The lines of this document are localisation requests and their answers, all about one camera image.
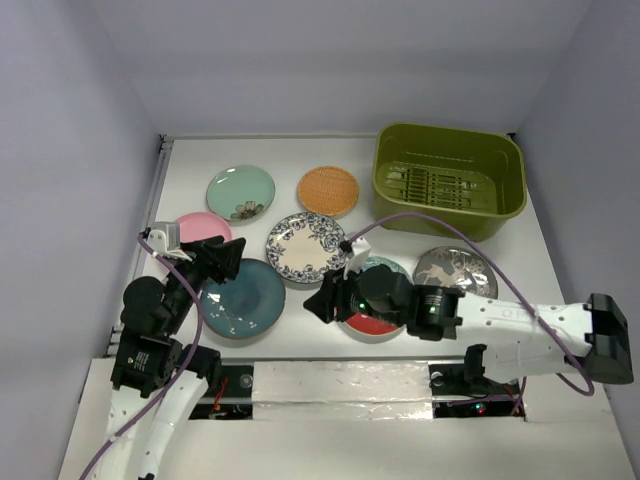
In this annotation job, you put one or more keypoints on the foil covered base panel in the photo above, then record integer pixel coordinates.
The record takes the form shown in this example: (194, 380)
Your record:
(341, 390)

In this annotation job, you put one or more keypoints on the dark teal blossom plate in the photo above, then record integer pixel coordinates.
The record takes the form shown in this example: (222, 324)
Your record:
(247, 306)

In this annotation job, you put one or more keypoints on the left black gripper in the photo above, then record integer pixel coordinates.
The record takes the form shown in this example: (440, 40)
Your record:
(217, 257)

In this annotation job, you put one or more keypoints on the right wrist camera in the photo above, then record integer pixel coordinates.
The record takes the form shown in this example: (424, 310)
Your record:
(357, 251)

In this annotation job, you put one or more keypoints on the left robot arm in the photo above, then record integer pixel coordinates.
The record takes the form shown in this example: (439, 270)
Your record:
(156, 380)

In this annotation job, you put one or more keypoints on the pink plate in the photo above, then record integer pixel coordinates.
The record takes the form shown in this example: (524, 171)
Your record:
(199, 226)

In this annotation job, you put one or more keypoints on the mint green flower plate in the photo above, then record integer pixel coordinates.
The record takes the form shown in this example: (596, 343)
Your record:
(240, 193)

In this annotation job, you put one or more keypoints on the blue floral rim plate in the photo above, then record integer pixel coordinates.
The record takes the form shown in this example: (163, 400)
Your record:
(303, 246)

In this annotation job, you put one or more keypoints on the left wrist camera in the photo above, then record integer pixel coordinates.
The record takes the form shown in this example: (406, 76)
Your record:
(164, 238)

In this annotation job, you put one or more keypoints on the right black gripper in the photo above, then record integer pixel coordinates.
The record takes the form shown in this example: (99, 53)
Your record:
(332, 292)

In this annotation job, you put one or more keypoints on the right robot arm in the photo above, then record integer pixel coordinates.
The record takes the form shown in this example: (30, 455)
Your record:
(503, 341)

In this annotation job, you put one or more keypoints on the red and teal plate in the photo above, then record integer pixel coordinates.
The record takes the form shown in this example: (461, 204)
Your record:
(367, 329)

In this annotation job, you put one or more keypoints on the green plastic bin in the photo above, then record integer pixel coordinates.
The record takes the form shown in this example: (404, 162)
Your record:
(474, 181)

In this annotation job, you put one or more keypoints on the grey deer plate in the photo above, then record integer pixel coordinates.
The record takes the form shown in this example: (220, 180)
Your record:
(456, 267)

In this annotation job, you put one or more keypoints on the orange woven pattern plate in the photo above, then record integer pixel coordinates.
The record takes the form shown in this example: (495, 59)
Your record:
(328, 190)

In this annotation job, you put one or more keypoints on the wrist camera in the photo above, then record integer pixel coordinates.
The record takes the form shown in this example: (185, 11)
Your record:
(164, 238)
(357, 251)

